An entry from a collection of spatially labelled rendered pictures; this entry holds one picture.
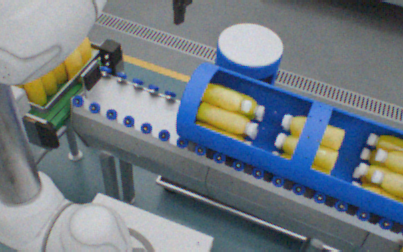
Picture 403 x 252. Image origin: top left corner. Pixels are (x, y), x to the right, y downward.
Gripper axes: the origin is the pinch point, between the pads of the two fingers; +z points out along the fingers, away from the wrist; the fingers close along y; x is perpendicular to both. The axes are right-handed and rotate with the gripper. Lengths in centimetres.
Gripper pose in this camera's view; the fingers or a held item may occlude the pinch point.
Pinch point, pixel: (179, 12)
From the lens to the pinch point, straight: 132.3
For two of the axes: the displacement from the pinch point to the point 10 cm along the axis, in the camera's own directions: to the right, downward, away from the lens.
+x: -6.8, 5.3, -5.0
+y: -7.3, -5.5, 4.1
